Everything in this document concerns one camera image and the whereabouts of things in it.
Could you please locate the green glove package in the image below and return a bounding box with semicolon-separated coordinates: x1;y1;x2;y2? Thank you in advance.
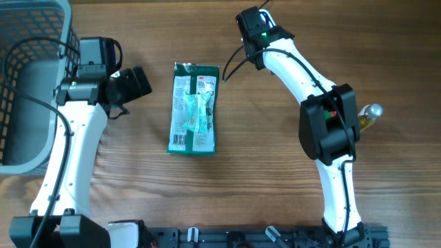
167;63;219;156

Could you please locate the yellow oil bottle grey cap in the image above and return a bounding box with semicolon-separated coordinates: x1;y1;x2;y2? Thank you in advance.
358;103;383;132

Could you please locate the white barcode scanner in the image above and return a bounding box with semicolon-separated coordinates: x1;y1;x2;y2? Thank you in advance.
259;9;276;29

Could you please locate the green lid jar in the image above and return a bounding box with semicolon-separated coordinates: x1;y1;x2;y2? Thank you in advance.
325;111;332;119

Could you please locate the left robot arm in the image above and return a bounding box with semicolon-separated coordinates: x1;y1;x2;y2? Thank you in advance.
10;37;152;247

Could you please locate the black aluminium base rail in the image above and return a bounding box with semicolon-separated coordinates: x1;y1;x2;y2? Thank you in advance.
83;225;390;248

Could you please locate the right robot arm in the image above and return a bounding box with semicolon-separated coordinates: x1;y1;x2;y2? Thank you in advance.
236;6;364;247

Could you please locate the grey plastic shopping basket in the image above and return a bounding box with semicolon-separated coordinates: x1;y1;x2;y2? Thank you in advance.
1;0;79;175

